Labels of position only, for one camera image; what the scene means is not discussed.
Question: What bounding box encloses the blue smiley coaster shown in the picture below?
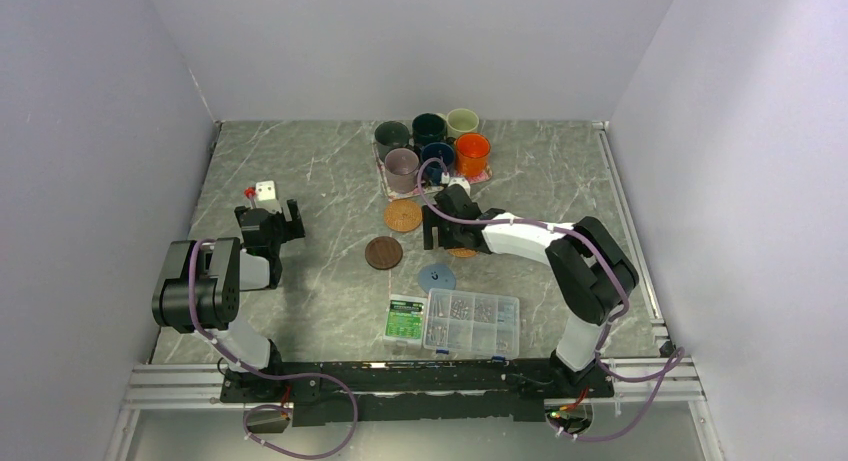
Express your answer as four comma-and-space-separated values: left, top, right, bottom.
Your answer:
418, 263, 457, 293

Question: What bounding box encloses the dark wood coaster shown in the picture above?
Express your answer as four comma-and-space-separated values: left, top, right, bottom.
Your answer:
364, 236, 403, 270

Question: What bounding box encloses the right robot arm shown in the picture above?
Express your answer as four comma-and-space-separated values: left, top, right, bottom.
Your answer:
421, 185, 639, 396

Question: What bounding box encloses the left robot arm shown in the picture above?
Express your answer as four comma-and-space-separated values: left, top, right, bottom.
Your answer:
152, 199, 305, 401

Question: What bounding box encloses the navy blue mug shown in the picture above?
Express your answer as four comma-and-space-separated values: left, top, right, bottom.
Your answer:
420, 142, 456, 185

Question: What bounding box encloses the floral tray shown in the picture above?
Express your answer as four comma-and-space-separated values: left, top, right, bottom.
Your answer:
371, 143, 492, 201

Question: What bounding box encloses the orange mug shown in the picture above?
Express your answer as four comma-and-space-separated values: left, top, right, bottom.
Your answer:
455, 133, 491, 178

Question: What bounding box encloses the lilac mug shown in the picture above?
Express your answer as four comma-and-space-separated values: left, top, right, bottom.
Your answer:
384, 148, 420, 194

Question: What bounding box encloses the dark green mug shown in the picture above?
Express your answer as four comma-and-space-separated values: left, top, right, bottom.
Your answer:
411, 113, 448, 147

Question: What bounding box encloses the cream mug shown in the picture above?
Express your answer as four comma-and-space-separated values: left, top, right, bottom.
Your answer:
444, 108, 480, 139

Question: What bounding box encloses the clear plastic screw organizer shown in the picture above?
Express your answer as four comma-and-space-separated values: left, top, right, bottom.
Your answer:
422, 288, 521, 359

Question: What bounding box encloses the grey mug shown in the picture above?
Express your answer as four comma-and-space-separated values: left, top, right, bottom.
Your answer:
374, 121, 411, 162

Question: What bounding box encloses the green label small box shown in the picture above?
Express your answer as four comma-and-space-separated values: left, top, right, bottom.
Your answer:
382, 294, 428, 350

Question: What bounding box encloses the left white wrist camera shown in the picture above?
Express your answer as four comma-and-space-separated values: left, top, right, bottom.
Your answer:
244, 180, 279, 206

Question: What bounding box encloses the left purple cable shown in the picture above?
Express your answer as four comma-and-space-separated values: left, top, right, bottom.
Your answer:
188, 239, 360, 461

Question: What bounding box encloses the right side aluminium rail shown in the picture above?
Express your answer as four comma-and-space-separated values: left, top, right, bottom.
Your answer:
592, 121, 677, 357

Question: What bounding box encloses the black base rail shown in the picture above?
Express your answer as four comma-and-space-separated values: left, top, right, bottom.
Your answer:
219, 358, 614, 427

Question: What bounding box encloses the aluminium frame rail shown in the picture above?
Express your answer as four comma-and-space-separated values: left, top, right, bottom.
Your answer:
106, 357, 725, 460

